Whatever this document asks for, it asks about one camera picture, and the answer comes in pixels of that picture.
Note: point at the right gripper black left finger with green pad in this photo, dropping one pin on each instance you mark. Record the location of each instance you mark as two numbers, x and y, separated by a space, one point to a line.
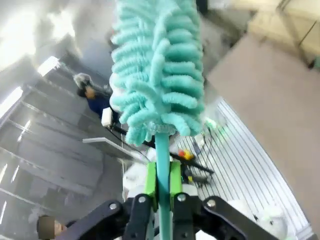
140 215

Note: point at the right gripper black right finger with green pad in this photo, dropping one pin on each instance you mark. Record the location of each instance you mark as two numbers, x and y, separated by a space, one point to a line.
186 212

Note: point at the teal microfibre duster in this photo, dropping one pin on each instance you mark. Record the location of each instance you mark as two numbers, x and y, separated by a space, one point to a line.
160 75

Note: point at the yellow red emergency stop button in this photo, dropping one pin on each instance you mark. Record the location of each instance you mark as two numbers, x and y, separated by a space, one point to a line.
186 154

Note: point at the grey flat panel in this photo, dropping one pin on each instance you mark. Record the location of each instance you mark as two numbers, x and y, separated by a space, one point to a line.
110 146

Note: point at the person with blurred face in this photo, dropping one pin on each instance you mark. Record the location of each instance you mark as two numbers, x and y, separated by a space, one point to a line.
60 227

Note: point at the small white box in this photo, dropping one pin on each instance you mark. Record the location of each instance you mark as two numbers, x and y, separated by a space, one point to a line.
107 117

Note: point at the person in blue shirt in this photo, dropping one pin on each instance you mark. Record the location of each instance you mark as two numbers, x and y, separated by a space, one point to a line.
96 105

